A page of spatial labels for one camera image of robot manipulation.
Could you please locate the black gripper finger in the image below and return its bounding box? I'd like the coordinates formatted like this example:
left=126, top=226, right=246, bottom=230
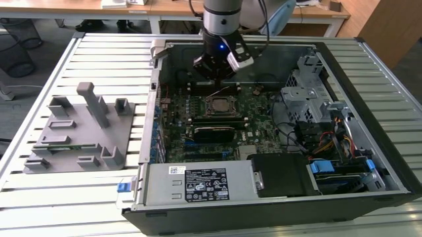
left=193, top=53, right=221, bottom=88
left=219, top=59, right=235, bottom=88

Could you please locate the silver CPU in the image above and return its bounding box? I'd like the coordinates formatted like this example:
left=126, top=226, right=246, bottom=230
left=213, top=99, right=233, bottom=112

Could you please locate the metal socket cover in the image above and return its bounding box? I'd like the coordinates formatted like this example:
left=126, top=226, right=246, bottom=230
left=205, top=96, right=239, bottom=117

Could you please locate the CPU socket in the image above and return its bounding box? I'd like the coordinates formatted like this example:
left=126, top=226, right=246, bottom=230
left=203, top=95, right=241, bottom=118

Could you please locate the silver drive cage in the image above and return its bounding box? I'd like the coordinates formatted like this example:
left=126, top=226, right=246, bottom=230
left=280, top=55, right=350, bottom=125

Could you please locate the green motherboard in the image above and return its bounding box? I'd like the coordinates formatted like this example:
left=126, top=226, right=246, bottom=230
left=155, top=82, right=300, bottom=164

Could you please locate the black graphics card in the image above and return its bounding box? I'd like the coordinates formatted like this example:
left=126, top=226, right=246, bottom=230
left=193, top=126, right=235, bottom=144

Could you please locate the silver chipset heatsink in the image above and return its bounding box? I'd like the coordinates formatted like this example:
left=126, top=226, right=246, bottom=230
left=238, top=145, right=260, bottom=160

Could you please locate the black expansion slot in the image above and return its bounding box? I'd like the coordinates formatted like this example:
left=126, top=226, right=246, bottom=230
left=183, top=152, right=230, bottom=160

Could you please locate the white box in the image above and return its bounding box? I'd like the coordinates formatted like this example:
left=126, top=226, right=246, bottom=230
left=102, top=0, right=129, bottom=9

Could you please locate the black office chair base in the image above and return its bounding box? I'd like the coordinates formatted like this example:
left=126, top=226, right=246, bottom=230
left=75, top=19, right=135, bottom=33

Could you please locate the black plastic shroud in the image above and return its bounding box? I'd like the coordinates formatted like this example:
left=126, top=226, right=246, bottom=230
left=246, top=152, right=321, bottom=198

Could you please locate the grey parts rack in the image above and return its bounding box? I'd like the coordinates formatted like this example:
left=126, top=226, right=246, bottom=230
left=22, top=81, right=137, bottom=175

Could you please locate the blue disk carrier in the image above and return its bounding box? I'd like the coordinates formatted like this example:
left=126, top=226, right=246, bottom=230
left=309, top=159, right=377, bottom=180

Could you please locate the green RAM stick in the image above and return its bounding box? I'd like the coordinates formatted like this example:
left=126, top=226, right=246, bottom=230
left=46, top=145, right=87, bottom=151

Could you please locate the silver power supply unit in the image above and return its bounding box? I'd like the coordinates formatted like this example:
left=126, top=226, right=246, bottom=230
left=131, top=159, right=264, bottom=212

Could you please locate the wooden cabinet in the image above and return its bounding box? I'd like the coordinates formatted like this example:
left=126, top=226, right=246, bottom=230
left=338, top=0, right=422, bottom=71

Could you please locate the black mesh waste bin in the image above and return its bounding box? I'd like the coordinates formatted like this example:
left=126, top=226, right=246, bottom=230
left=0, top=33, right=37, bottom=79
left=0, top=18, right=45, bottom=49

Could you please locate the blue case latch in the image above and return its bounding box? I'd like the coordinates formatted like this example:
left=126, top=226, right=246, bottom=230
left=117, top=181, right=134, bottom=194

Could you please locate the black open PC case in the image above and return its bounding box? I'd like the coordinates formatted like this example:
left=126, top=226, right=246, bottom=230
left=121, top=38, right=422, bottom=237

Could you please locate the grey stand foot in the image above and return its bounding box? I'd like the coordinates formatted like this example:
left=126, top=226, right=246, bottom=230
left=0, top=81, right=15, bottom=101

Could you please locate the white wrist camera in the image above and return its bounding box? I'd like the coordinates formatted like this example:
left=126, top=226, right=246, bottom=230
left=226, top=46, right=256, bottom=73

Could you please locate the grey case handle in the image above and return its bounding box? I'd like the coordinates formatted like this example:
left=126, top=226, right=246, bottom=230
left=150, top=39, right=170, bottom=68

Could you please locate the yellow wire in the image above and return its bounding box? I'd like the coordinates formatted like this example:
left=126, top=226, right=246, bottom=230
left=341, top=134, right=354, bottom=158

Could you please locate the red wire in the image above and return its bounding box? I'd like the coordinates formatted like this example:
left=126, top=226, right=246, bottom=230
left=349, top=137, right=360, bottom=160

